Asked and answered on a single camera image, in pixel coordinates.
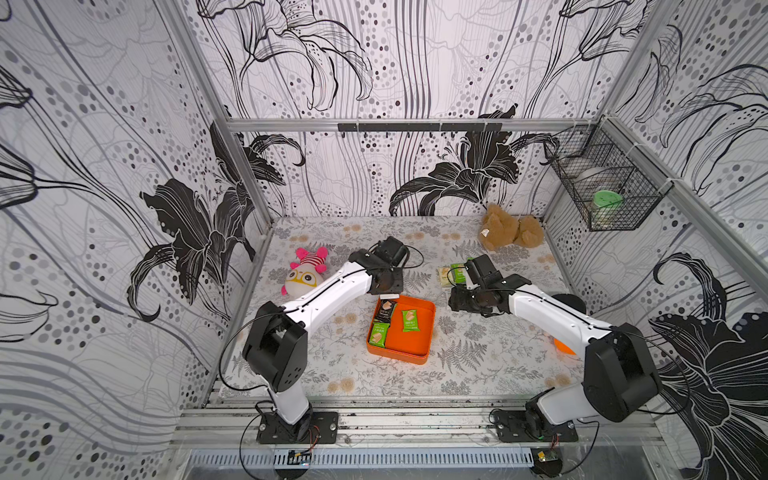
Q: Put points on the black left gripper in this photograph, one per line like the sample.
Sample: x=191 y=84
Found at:
x=395 y=287

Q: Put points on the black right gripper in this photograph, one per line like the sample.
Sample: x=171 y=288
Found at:
x=469 y=298

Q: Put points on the green cookie packet top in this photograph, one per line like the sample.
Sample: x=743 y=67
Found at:
x=457 y=274

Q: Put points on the green cookie packet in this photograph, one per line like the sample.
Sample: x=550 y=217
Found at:
x=457 y=274
x=378 y=334

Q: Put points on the black cookie packet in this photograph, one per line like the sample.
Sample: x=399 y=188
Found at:
x=385 y=311

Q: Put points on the yellow cookie packet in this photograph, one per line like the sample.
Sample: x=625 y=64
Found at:
x=444 y=276

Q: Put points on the green cookie packet hidden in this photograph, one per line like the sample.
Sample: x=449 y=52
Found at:
x=410 y=321

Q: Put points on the orange storage box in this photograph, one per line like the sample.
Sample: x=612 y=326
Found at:
x=413 y=347

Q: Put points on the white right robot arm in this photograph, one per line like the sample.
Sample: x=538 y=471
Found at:
x=619 y=374

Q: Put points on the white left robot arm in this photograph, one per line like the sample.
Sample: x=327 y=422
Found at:
x=276 y=348

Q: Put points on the brown teddy bear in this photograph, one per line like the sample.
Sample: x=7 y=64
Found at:
x=500 y=229

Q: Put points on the green cookie packet bottom-left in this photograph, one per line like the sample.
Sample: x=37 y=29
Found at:
x=378 y=334

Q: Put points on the pink white plush toy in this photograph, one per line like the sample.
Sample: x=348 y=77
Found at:
x=306 y=273

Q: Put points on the floral table mat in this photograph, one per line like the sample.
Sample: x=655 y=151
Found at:
x=470 y=355

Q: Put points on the black round disc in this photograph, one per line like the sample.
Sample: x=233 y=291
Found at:
x=569 y=303

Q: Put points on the striped orange toy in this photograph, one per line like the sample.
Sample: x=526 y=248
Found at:
x=563 y=347

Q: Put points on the green lid cup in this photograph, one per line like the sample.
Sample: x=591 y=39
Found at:
x=605 y=205

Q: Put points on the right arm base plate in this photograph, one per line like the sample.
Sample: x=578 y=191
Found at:
x=513 y=426

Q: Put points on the black wire basket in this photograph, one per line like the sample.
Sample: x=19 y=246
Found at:
x=587 y=158

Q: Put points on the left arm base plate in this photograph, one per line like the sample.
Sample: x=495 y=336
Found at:
x=313 y=428

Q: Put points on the white cable duct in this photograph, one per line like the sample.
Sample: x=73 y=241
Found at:
x=367 y=458

